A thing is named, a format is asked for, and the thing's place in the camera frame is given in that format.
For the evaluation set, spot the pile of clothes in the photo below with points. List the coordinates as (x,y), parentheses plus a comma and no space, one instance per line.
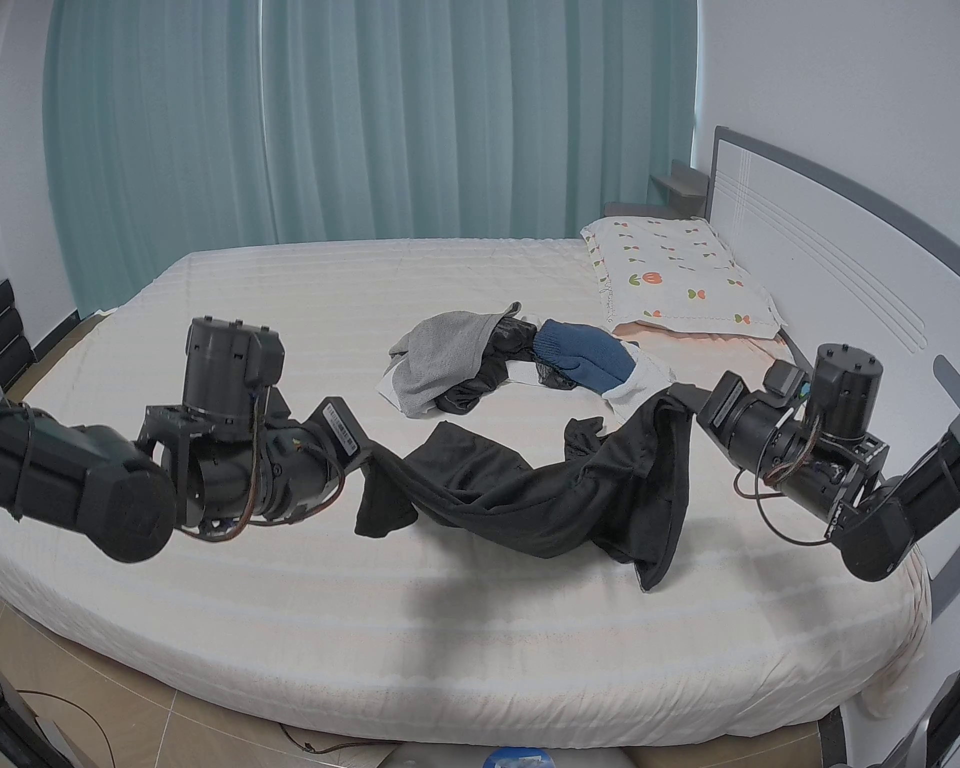
(442,352)

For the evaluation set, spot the blue-green curtain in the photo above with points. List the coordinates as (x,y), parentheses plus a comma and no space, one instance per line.
(487,112)
(150,150)

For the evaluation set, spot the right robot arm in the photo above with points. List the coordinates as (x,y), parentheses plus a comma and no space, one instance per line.
(847,390)

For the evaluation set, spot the bed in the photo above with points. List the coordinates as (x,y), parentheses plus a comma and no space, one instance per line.
(375,637)

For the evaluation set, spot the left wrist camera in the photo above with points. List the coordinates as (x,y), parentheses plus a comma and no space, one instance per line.
(277,409)

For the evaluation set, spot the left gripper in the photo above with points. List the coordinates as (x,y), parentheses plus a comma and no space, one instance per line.
(300,472)

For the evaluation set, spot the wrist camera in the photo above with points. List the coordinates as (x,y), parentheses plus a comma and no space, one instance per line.
(784,379)
(277,409)

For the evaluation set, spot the black T-shirt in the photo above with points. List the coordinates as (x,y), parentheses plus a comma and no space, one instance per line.
(525,502)

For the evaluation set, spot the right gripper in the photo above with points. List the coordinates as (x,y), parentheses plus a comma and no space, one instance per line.
(757,435)

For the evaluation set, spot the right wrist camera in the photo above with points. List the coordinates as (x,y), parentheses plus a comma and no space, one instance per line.
(784,379)

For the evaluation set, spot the grey bedside table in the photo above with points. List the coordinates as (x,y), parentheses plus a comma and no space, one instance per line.
(682,191)

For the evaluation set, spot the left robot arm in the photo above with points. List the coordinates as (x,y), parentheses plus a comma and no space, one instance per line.
(75,480)

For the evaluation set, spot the white printed pillow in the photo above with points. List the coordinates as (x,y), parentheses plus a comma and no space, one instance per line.
(675,270)

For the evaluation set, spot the black chest of drawers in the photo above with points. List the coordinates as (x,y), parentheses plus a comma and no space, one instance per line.
(13,330)

